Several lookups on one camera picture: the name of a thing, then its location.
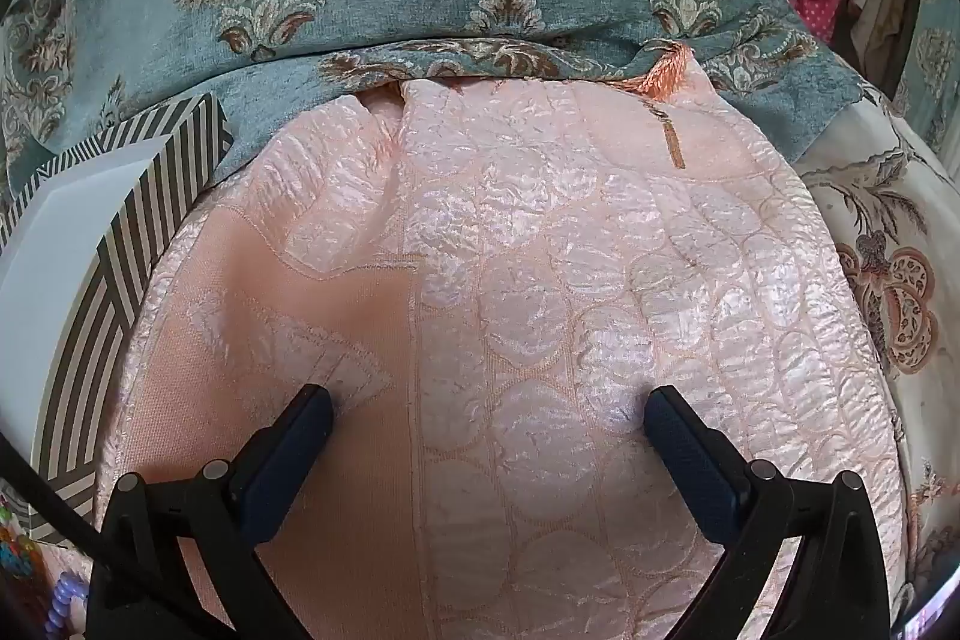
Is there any black cable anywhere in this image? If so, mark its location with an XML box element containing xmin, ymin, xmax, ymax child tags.
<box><xmin>0</xmin><ymin>430</ymin><xmax>233</xmax><ymax>640</ymax></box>

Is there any striped gift box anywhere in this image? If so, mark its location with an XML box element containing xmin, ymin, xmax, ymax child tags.
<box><xmin>0</xmin><ymin>92</ymin><xmax>235</xmax><ymax>543</ymax></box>

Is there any pink quilted blanket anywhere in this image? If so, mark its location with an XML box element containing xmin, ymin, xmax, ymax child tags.
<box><xmin>94</xmin><ymin>62</ymin><xmax>912</xmax><ymax>640</ymax></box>

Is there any cream floral cloth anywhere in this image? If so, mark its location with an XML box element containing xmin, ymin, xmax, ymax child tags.
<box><xmin>791</xmin><ymin>92</ymin><xmax>960</xmax><ymax>618</ymax></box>

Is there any multicolour bead bracelet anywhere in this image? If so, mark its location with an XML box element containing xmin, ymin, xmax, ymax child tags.
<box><xmin>0</xmin><ymin>497</ymin><xmax>46</xmax><ymax>581</ymax></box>

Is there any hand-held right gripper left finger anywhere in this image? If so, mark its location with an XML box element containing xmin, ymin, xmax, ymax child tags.
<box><xmin>86</xmin><ymin>383</ymin><xmax>335</xmax><ymax>640</ymax></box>

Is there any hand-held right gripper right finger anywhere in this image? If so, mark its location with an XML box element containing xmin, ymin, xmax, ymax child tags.
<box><xmin>645</xmin><ymin>383</ymin><xmax>912</xmax><ymax>640</ymax></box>

